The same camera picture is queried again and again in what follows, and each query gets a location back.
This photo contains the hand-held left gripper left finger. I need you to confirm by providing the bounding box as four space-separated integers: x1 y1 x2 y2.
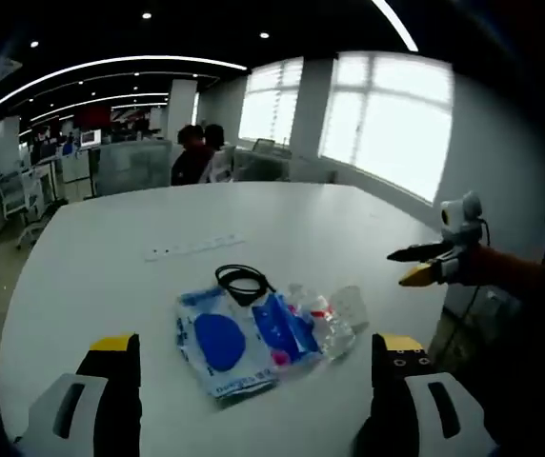
14 332 143 457

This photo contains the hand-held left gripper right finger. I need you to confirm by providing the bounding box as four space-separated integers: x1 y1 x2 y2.
355 332 497 457

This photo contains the white paper cup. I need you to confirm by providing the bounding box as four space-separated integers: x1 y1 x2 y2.
329 285 371 333

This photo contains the clear water bottle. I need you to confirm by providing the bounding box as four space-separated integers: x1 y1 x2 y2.
286 284 357 362

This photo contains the blue mask packet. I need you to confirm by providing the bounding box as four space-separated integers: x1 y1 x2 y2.
175 285 281 400

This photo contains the blue tissue pack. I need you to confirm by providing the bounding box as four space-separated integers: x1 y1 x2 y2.
252 292 324 371

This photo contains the white table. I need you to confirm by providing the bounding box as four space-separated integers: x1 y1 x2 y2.
0 180 454 457

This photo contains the wide bright window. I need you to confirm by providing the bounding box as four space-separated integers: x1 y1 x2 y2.
319 50 454 204

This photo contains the white table socket strip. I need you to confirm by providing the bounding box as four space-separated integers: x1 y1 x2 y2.
143 232 245 263

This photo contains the short ceiling light strip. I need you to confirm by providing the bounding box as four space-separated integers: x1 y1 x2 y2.
372 0 419 52

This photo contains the narrow bright window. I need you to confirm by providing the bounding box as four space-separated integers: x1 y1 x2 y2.
238 56 305 145

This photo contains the grey mesh office chair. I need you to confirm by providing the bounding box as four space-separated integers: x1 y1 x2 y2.
0 169 64 249

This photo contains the frosted glass partition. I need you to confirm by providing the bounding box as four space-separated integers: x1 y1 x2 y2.
95 140 173 196

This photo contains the long curved ceiling light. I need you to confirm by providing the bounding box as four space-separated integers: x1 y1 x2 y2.
0 55 250 134

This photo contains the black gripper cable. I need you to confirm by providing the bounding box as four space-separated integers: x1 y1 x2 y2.
460 218 492 318

